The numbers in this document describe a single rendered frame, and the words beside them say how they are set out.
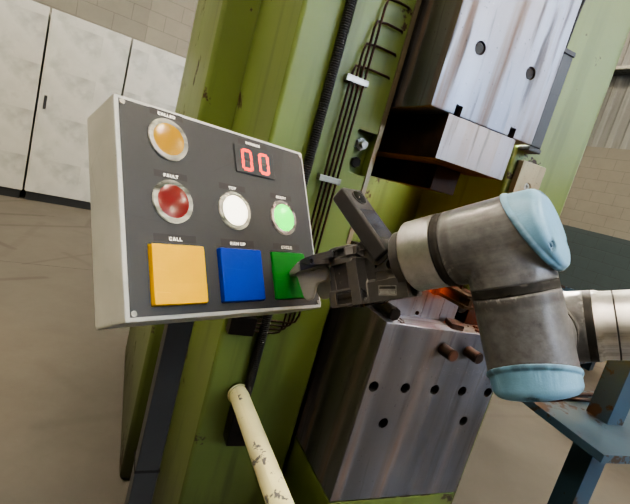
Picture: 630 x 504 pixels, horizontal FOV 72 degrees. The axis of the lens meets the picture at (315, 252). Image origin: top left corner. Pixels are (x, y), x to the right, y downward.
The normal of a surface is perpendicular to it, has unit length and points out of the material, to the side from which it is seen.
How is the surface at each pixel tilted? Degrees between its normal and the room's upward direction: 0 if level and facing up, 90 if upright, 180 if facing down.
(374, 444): 90
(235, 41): 90
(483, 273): 101
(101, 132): 90
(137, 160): 60
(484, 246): 95
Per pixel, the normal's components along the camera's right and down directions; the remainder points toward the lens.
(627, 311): -0.50, -0.53
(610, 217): -0.83, -0.14
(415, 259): -0.61, 0.14
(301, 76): 0.37, 0.26
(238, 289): 0.75, -0.20
